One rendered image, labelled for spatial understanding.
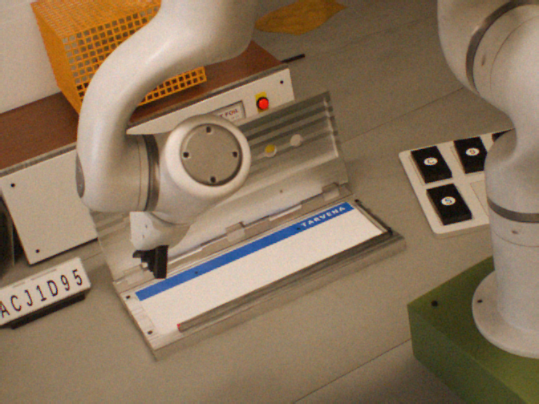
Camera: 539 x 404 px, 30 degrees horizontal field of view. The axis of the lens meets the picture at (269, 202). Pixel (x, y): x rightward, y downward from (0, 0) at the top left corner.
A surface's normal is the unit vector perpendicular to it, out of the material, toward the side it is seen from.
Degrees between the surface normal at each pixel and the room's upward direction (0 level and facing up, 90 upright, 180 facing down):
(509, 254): 92
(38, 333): 0
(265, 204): 83
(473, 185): 0
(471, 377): 90
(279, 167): 83
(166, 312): 0
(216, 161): 52
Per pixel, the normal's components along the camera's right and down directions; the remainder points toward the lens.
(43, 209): 0.43, 0.44
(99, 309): -0.17, -0.82
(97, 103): -0.70, -0.15
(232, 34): 0.57, 0.51
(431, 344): -0.86, 0.40
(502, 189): -0.69, 0.54
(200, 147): 0.29, -0.22
